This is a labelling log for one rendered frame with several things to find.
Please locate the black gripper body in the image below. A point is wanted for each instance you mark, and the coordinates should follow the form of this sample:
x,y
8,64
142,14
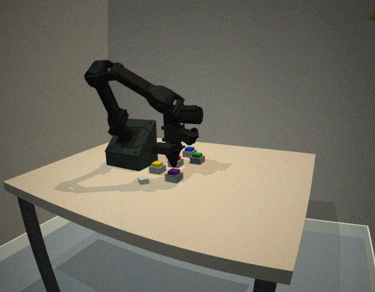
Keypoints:
x,y
170,145

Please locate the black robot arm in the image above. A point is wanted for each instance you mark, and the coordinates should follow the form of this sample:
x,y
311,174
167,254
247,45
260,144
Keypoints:
x,y
159,97

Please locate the yellow button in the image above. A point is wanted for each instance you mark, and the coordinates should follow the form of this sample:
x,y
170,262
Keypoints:
x,y
157,168

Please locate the red button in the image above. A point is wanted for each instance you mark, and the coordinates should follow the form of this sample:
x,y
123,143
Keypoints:
x,y
179,163

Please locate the blue button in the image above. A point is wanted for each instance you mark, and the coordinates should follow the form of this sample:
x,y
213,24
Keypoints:
x,y
188,152

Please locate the green button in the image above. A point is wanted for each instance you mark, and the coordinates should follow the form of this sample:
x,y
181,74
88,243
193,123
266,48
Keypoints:
x,y
197,158

